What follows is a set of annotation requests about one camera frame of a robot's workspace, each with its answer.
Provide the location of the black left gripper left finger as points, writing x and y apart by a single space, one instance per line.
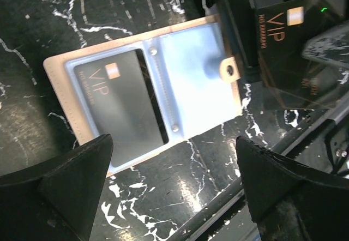
58 198

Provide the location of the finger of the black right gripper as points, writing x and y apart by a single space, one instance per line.
330 47

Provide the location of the black plastic card box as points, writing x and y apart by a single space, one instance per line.
239 23

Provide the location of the black metal base plate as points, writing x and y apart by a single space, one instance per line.
320 143

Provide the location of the black VIP credit card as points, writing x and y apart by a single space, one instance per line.
290 81

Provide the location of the beige leather card holder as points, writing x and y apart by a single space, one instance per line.
193 73

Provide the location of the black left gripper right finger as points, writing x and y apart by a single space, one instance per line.
288 200

